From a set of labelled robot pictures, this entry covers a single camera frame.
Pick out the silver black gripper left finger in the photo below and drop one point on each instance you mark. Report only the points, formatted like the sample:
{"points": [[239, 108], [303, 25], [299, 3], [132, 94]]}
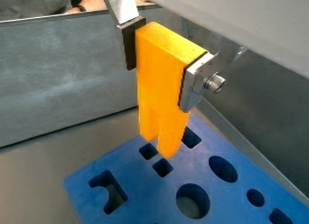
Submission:
{"points": [[128, 21]]}

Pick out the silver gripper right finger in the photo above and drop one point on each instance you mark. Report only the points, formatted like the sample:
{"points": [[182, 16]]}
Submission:
{"points": [[200, 75]]}

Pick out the yellow double-square peg object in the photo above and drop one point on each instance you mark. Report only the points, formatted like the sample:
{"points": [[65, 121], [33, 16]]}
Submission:
{"points": [[163, 54]]}

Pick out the person in grey shirt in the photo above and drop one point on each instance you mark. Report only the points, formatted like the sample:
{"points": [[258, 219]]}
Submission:
{"points": [[20, 9]]}

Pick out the blue shape-sorting board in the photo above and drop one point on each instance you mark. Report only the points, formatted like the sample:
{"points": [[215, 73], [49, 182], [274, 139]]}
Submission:
{"points": [[207, 185]]}

